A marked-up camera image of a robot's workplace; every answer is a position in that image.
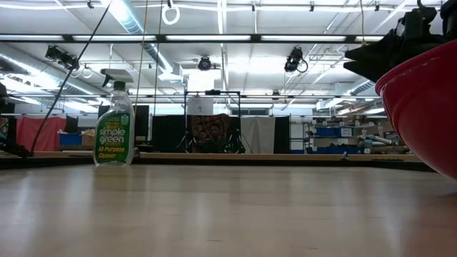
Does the black stand frame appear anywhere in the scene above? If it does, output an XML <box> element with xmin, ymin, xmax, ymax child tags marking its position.
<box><xmin>183</xmin><ymin>89</ymin><xmax>242</xmax><ymax>155</ymax></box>

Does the black camera with cable loop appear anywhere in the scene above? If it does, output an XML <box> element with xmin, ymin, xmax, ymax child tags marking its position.
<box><xmin>283</xmin><ymin>46</ymin><xmax>309</xmax><ymax>74</ymax></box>

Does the white hanging ring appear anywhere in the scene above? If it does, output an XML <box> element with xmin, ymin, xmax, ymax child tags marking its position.
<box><xmin>161</xmin><ymin>3</ymin><xmax>181</xmax><ymax>26</ymax></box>

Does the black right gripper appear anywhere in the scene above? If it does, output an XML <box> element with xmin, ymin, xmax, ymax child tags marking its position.
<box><xmin>343</xmin><ymin>6</ymin><xmax>447</xmax><ymax>84</ymax></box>

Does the black table edge rail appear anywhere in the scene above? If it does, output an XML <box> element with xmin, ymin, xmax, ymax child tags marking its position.
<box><xmin>0</xmin><ymin>156</ymin><xmax>437</xmax><ymax>173</ymax></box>

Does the red curtain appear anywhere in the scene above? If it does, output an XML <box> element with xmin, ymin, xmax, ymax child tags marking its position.
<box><xmin>16</xmin><ymin>116</ymin><xmax>68</xmax><ymax>152</ymax></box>

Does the clear cleaner spray bottle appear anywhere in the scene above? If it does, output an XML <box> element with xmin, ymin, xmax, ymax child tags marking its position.
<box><xmin>92</xmin><ymin>68</ymin><xmax>136</xmax><ymax>167</ymax></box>

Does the black round ceiling camera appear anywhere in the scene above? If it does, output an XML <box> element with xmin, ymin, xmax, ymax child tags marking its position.
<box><xmin>197</xmin><ymin>56</ymin><xmax>213</xmax><ymax>71</ymax></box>

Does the black hanging cable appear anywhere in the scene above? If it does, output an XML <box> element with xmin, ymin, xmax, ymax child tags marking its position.
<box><xmin>30</xmin><ymin>0</ymin><xmax>112</xmax><ymax>156</ymax></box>

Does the red plastic bowl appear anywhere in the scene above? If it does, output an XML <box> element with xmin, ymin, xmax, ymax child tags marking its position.
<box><xmin>374</xmin><ymin>39</ymin><xmax>457</xmax><ymax>181</ymax></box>

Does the narrow black curtain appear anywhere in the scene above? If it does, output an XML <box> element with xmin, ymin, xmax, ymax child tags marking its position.
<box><xmin>273</xmin><ymin>116</ymin><xmax>291</xmax><ymax>155</ymax></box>

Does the white hanging sheet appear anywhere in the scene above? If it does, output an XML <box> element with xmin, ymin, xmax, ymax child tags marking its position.
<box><xmin>240</xmin><ymin>116</ymin><xmax>276</xmax><ymax>155</ymax></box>

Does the white sign board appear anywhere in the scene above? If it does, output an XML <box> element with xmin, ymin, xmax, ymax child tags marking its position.
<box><xmin>187</xmin><ymin>96</ymin><xmax>215</xmax><ymax>116</ymax></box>

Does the black long ceiling camera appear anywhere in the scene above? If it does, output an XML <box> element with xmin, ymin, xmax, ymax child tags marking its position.
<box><xmin>44</xmin><ymin>45</ymin><xmax>81</xmax><ymax>71</ymax></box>

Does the silver ventilation duct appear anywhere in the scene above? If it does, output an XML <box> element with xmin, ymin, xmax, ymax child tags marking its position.
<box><xmin>99</xmin><ymin>0</ymin><xmax>176</xmax><ymax>73</ymax></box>

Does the thin grey hanging cable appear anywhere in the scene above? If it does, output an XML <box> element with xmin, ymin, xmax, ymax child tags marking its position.
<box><xmin>134</xmin><ymin>0</ymin><xmax>149</xmax><ymax>110</ymax></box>
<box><xmin>152</xmin><ymin>0</ymin><xmax>164</xmax><ymax>116</ymax></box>

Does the patterned dark cloth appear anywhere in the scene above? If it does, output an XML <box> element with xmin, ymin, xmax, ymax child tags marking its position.
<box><xmin>189</xmin><ymin>114</ymin><xmax>231</xmax><ymax>154</ymax></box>

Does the blue storage bin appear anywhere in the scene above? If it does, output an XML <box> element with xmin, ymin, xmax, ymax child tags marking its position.
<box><xmin>59</xmin><ymin>133</ymin><xmax>84</xmax><ymax>146</ymax></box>

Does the metal storage shelf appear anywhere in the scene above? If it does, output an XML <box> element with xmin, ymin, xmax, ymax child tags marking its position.
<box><xmin>302</xmin><ymin>121</ymin><xmax>408</xmax><ymax>156</ymax></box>

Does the wide black curtain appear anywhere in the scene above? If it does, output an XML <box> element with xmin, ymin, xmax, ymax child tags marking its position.
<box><xmin>151</xmin><ymin>114</ymin><xmax>187</xmax><ymax>153</ymax></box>

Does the black overhead frame bar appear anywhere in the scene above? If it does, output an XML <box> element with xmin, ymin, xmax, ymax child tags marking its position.
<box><xmin>0</xmin><ymin>34</ymin><xmax>387</xmax><ymax>44</ymax></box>

